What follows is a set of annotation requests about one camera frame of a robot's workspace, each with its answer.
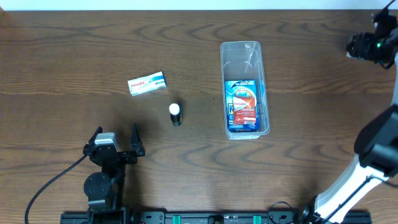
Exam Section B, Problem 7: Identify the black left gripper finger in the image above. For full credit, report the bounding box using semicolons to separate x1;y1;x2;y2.
130;123;143;151
87;126;103;146

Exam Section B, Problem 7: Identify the black bottle white cap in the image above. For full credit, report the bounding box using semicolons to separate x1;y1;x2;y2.
169;103;182;127

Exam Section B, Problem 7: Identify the white green Panadol box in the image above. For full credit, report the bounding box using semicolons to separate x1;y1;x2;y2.
127;72;167;96

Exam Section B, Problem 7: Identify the red Panadol ActiFast box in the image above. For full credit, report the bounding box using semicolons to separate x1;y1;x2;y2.
233;96;257;125

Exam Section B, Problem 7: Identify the blue Kool Fever box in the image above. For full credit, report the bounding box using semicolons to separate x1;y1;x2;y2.
224;80;259;132

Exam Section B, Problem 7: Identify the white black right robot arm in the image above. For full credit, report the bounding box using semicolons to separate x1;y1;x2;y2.
295;7;397;224

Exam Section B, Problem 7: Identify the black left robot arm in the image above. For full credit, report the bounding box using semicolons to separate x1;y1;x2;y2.
83;124;146;224

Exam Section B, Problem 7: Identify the clear plastic container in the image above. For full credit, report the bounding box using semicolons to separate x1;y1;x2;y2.
220;41;271;140

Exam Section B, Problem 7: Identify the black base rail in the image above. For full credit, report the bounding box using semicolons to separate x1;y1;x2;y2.
60;210;373;224

